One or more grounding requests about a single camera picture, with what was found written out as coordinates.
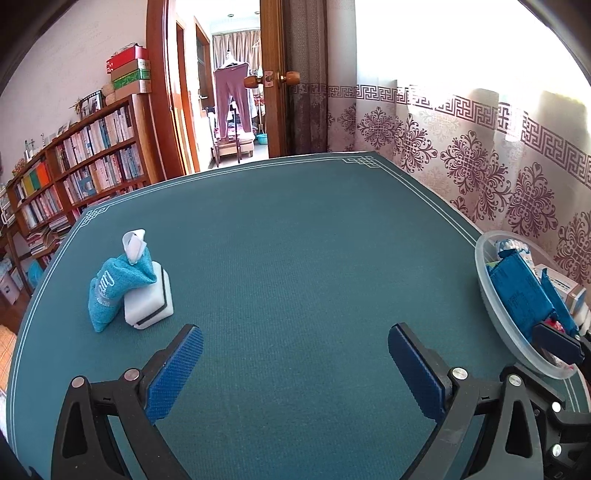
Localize white blue wrapper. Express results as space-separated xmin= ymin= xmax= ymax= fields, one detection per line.
xmin=494 ymin=237 xmax=529 ymax=259

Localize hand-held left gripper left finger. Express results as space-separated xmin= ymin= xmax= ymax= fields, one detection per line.
xmin=51 ymin=323 xmax=205 ymax=480

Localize white sponge block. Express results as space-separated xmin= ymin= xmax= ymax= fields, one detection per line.
xmin=124 ymin=261 xmax=175 ymax=330

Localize beige cardboard box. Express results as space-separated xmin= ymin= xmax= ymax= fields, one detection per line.
xmin=115 ymin=80 xmax=151 ymax=101

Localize stacks of books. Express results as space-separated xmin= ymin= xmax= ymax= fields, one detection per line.
xmin=25 ymin=212 xmax=75 ymax=257

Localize white patterned curtain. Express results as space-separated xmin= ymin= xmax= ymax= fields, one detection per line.
xmin=325 ymin=0 xmax=591 ymax=287

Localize wooden door with knob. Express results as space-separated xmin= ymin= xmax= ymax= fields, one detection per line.
xmin=244 ymin=0 xmax=301 ymax=158

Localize red cardboard box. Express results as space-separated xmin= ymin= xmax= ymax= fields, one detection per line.
xmin=107 ymin=45 xmax=149 ymax=73

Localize blue snack packet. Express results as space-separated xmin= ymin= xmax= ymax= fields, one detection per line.
xmin=488 ymin=251 xmax=579 ymax=340

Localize wooden door frame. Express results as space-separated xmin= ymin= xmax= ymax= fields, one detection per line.
xmin=147 ymin=0 xmax=199 ymax=178

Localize rows of books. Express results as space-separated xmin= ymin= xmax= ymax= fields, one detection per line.
xmin=7 ymin=105 xmax=145 ymax=232

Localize blue mesh pouch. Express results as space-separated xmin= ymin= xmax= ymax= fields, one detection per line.
xmin=88 ymin=229 xmax=158 ymax=333

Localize hanging purple pants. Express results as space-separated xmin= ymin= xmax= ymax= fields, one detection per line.
xmin=215 ymin=62 xmax=252 ymax=141

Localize tan cardboard box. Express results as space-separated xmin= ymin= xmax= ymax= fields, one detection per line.
xmin=111 ymin=58 xmax=151 ymax=81

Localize green cardboard box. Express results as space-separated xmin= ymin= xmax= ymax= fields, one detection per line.
xmin=112 ymin=69 xmax=151 ymax=92

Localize wooden bookcase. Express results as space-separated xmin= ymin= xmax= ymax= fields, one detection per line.
xmin=0 ymin=93 xmax=162 ymax=278

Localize clear plastic bowl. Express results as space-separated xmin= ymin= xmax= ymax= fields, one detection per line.
xmin=475 ymin=230 xmax=591 ymax=380

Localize white medicine box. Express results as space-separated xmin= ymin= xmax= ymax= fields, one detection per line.
xmin=531 ymin=263 xmax=587 ymax=319

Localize dark lace curtain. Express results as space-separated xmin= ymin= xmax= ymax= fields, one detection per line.
xmin=284 ymin=0 xmax=329 ymax=155

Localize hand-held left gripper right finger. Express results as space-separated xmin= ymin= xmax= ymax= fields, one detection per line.
xmin=387 ymin=322 xmax=546 ymax=480

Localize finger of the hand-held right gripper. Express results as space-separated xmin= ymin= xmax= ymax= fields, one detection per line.
xmin=519 ymin=364 xmax=591 ymax=480
xmin=532 ymin=322 xmax=591 ymax=366

